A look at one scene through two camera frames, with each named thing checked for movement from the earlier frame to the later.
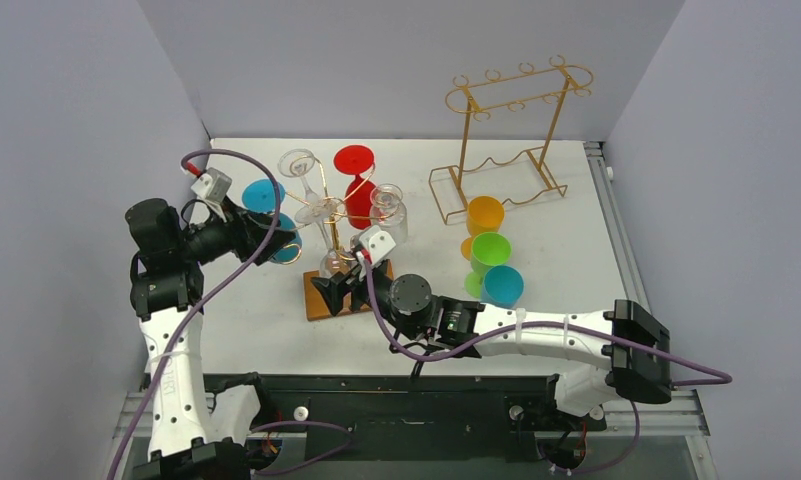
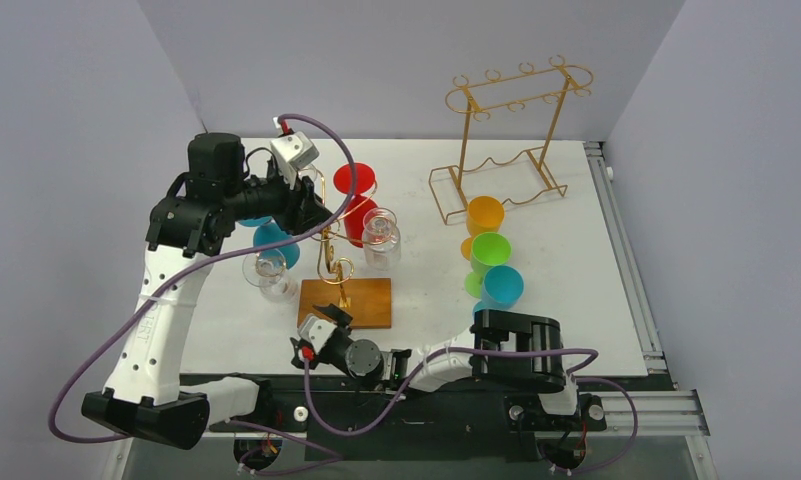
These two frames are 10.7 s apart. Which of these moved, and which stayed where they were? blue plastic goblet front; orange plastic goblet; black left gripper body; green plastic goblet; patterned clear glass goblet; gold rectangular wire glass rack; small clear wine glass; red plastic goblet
Moved: small clear wine glass; black left gripper body; patterned clear glass goblet; red plastic goblet
Stayed: green plastic goblet; gold rectangular wire glass rack; orange plastic goblet; blue plastic goblet front
